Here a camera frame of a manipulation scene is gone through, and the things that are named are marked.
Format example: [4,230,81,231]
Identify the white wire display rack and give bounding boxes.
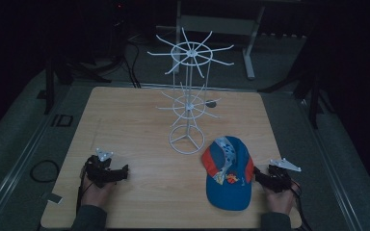
[146,26,235,156]

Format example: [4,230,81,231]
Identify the black tripod stand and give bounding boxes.
[257,63,336,130]
[38,53,113,116]

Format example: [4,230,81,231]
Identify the person's right hand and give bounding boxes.
[262,180,302,216]

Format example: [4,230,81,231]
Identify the black floor socket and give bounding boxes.
[51,114,74,128]

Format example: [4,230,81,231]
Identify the person's left hand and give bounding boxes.
[80,167,118,210]

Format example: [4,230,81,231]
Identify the blue and orange cap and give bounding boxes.
[200,135,255,212]

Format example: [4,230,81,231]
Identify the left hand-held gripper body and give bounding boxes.
[84,147,120,189]

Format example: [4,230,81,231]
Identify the hand-held gripper cable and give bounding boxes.
[75,163,94,214]
[288,181,314,231]

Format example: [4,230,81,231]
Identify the left hand-held gripper cable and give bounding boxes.
[75,163,94,214]

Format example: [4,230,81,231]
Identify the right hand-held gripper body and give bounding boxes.
[265,157,303,193]

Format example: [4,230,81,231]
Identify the black cable loop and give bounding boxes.
[29,159,61,184]

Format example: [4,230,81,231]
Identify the right hand-held gripper cable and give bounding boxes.
[288,181,314,231]

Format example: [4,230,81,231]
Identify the white metal desk frame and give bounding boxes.
[174,0,267,81]

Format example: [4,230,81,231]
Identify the black floor cables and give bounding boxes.
[120,34,143,90]

